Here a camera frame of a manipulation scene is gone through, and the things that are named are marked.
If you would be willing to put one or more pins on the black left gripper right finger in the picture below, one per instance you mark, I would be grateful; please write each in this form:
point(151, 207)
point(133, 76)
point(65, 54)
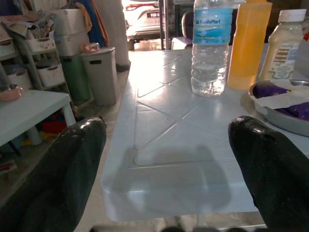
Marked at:
point(277, 174)

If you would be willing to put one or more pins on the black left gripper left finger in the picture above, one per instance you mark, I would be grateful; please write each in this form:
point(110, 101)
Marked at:
point(60, 181)

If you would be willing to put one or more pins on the round metal plate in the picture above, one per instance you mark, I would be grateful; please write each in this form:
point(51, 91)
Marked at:
point(285, 119)

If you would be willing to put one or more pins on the red yellow toy pile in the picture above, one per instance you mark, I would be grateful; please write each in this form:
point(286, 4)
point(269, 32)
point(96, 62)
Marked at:
point(51, 126)

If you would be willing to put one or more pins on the purple snack packet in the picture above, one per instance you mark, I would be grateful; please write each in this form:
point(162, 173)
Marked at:
point(299, 110)
point(270, 91)

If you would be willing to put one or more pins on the white paper sheet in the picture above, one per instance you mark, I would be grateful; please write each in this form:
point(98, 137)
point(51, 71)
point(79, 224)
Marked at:
point(277, 100)

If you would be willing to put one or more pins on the small pale green table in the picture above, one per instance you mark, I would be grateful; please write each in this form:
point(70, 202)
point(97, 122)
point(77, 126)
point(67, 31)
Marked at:
point(29, 111)

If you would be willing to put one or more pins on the pink bowl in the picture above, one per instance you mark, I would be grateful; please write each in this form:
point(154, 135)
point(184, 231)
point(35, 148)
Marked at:
point(10, 93)

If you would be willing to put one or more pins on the green bin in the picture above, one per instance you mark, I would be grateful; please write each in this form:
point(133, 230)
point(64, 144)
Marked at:
point(76, 79)

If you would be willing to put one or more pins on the white storage basket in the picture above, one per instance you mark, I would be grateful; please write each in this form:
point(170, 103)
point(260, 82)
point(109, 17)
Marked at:
point(51, 76)
point(19, 79)
point(41, 44)

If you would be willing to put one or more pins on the grey lidded bin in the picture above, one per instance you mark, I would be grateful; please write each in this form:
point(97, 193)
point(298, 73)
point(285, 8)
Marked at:
point(101, 77)

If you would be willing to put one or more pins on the cream sauce bottle white cap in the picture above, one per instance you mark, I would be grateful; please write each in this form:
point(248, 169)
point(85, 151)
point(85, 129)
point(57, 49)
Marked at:
point(282, 53)

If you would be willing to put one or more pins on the light blue plastic table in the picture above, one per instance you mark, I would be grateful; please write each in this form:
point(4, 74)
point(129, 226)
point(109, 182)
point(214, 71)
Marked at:
point(169, 120)

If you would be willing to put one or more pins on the grey shelf rack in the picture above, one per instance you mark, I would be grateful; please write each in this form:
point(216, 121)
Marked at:
point(31, 58)

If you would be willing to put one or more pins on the orange juice bottle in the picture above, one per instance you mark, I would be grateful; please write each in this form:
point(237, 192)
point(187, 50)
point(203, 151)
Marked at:
point(248, 48)

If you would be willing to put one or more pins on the clear FamilyMart water bottle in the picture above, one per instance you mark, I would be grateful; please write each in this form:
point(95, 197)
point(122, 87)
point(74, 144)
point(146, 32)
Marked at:
point(210, 62)

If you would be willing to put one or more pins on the white storage box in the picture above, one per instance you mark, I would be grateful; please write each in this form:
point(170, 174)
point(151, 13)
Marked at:
point(72, 44)
point(68, 23)

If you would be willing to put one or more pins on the pink plastic item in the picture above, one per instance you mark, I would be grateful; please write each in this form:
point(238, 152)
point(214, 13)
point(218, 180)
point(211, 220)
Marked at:
point(91, 47)

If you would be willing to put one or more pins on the newspaper pile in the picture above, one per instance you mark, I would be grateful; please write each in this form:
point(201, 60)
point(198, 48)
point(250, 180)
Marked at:
point(24, 24)

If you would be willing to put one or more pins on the blue hanging cloth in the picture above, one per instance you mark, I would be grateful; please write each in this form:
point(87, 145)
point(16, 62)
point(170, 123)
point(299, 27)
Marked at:
point(95, 21)

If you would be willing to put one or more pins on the purple chair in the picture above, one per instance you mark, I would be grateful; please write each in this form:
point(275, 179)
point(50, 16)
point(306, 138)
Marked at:
point(184, 31)

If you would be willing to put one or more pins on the white car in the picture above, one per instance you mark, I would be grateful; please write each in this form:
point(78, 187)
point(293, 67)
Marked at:
point(142, 21)

